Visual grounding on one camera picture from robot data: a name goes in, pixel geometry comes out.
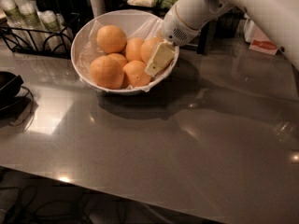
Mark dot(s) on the black shelf rack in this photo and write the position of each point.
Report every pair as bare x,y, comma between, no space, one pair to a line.
199,44

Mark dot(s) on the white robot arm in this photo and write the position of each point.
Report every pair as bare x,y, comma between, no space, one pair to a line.
278,19

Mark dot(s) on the wrapped cup stack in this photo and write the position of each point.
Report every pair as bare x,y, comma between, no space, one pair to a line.
32,23
53,27
14,19

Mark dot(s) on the white paper bowl liner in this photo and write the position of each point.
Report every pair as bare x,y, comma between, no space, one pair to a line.
90,36

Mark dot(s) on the white cylinder container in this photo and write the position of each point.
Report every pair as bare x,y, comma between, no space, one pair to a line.
96,0

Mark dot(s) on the black round object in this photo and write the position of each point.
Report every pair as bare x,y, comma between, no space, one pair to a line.
10,86

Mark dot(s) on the wrapped cup stack left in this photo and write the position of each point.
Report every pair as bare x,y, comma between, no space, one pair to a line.
14,19

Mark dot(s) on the wrapped cup stack middle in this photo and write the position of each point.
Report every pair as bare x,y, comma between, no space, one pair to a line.
32,23

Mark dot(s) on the black wire cup rack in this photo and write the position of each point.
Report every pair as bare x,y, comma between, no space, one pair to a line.
14,45

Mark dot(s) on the wrapped cup stack right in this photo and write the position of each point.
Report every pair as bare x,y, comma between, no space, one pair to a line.
53,27

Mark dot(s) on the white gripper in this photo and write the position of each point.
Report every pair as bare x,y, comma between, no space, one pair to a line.
174,27

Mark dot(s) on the white bowl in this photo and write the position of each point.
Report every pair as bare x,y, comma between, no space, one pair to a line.
124,18

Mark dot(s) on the small orange in centre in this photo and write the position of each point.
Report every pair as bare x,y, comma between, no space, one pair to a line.
119,58

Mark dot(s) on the red and white card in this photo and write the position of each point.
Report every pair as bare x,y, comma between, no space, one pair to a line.
261,43

